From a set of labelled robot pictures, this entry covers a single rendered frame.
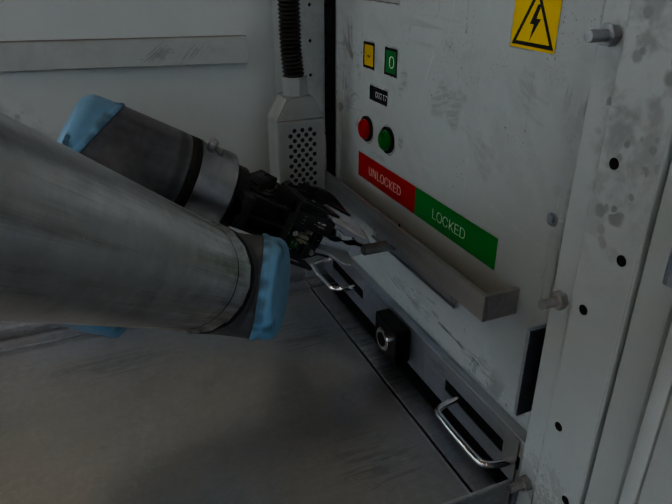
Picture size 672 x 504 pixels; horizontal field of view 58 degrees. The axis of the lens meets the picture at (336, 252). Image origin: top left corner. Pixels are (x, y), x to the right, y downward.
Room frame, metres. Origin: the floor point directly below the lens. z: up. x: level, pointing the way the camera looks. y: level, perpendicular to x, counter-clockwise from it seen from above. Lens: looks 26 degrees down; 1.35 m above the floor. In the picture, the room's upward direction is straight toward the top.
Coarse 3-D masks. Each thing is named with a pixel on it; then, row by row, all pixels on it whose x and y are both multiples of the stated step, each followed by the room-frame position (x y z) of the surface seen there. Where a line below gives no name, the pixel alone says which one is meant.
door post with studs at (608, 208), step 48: (624, 0) 0.40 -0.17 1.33; (624, 48) 0.38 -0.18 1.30; (624, 96) 0.38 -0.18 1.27; (624, 144) 0.37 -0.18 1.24; (576, 192) 0.40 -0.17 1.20; (624, 192) 0.36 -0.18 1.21; (576, 240) 0.40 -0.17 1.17; (624, 240) 0.36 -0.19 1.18; (576, 288) 0.38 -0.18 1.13; (624, 288) 0.35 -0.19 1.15; (576, 336) 0.38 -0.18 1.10; (576, 384) 0.37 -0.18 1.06; (528, 432) 0.41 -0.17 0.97; (576, 432) 0.36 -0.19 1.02; (528, 480) 0.40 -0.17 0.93; (576, 480) 0.35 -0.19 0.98
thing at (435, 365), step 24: (336, 264) 0.87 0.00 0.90; (360, 288) 0.79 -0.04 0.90; (408, 360) 0.65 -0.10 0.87; (432, 360) 0.60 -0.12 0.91; (432, 384) 0.60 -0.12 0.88; (456, 384) 0.55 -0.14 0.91; (456, 408) 0.55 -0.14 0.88; (480, 408) 0.51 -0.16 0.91; (480, 432) 0.51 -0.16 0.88; (504, 432) 0.47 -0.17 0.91
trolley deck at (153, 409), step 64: (320, 320) 0.79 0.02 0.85; (0, 384) 0.63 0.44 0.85; (64, 384) 0.63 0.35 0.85; (128, 384) 0.63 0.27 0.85; (192, 384) 0.63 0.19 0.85; (256, 384) 0.63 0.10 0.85; (320, 384) 0.63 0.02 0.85; (384, 384) 0.63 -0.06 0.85; (0, 448) 0.52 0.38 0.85; (64, 448) 0.52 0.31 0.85; (128, 448) 0.52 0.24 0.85; (192, 448) 0.52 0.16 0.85; (256, 448) 0.52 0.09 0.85; (320, 448) 0.52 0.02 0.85; (384, 448) 0.52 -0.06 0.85
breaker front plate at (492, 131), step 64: (448, 0) 0.65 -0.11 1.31; (512, 0) 0.55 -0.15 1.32; (576, 0) 0.49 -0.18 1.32; (448, 64) 0.64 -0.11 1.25; (512, 64) 0.55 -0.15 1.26; (576, 64) 0.48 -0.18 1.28; (448, 128) 0.63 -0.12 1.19; (512, 128) 0.54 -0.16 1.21; (576, 128) 0.47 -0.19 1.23; (448, 192) 0.62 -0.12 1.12; (512, 192) 0.52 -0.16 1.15; (384, 256) 0.75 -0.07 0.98; (448, 256) 0.61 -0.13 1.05; (512, 256) 0.51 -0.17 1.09; (448, 320) 0.60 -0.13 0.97; (512, 320) 0.50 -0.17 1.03; (512, 384) 0.49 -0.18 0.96
